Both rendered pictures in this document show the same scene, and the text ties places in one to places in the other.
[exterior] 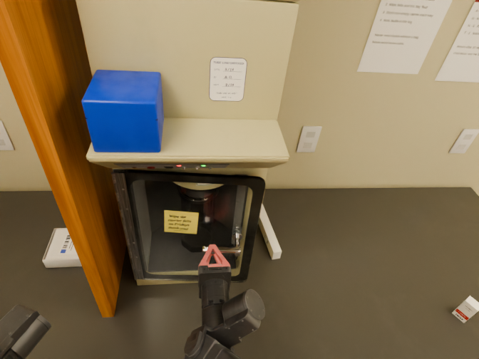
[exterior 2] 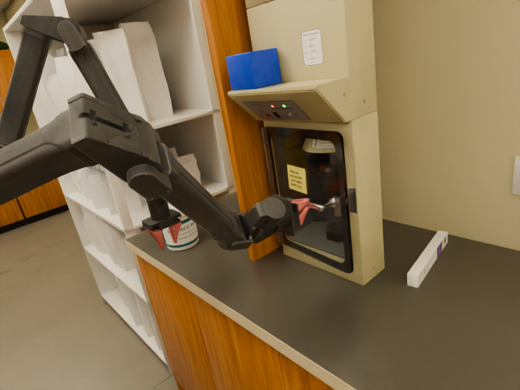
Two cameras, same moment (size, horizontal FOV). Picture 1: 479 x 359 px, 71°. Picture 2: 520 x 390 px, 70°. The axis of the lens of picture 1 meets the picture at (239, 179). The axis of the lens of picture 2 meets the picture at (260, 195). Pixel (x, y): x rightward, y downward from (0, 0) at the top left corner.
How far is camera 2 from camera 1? 0.76 m
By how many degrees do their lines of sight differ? 56
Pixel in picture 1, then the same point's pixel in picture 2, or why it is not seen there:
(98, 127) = (230, 72)
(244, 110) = (326, 71)
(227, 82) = (312, 49)
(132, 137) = (243, 77)
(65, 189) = (227, 123)
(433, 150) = not seen: outside the picture
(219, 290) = not seen: hidden behind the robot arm
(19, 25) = (216, 25)
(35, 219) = not seen: hidden behind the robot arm
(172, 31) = (282, 20)
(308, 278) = (432, 314)
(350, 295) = (473, 352)
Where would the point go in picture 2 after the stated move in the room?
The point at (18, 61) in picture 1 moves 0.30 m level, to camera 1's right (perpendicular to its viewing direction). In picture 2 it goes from (212, 42) to (269, 25)
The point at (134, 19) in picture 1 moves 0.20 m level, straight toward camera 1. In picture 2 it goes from (266, 18) to (212, 22)
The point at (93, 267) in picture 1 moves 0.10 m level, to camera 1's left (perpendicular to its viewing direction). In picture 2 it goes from (241, 196) to (227, 190)
